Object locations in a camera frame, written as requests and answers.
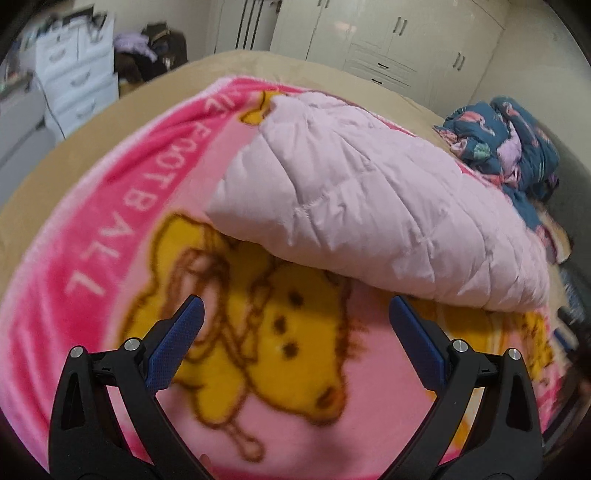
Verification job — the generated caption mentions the pink quilted jacket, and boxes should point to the pink quilted jacket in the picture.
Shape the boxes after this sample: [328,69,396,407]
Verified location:
[205,90,552,312]

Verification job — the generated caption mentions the white door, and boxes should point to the white door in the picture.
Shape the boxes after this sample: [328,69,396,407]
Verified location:
[215,0,282,54]

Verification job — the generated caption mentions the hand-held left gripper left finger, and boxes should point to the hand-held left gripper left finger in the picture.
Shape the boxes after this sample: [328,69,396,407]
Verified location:
[48,294,218,480]

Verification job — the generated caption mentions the purple garment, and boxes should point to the purple garment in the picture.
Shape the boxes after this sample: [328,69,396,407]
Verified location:
[113,31,160,61]

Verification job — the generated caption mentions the pink cartoon printed blanket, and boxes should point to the pink cartoon printed blanket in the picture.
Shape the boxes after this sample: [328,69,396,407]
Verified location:
[0,76,561,480]

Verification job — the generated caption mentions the white drawer chest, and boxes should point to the white drawer chest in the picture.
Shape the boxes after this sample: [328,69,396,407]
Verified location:
[32,11,121,139]

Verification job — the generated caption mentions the white wardrobe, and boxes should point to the white wardrobe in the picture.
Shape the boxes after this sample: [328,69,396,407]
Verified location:
[270,0,504,109]

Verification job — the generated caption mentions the clutter of small items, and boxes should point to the clutter of small items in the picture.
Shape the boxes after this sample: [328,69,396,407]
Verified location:
[18,7,116,44]

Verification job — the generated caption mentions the blue floral cloth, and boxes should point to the blue floral cloth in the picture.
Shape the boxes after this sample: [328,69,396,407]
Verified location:
[434,96,561,232]

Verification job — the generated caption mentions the pile of dark clothes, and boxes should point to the pile of dark clothes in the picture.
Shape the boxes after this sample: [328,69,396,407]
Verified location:
[113,23,190,84]

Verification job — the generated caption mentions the bed with beige sheet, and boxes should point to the bed with beige sheet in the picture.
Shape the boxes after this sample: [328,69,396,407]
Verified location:
[0,50,573,278]

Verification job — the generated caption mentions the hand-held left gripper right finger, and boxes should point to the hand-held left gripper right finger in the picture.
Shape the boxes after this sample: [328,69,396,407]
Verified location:
[382,294,544,480]

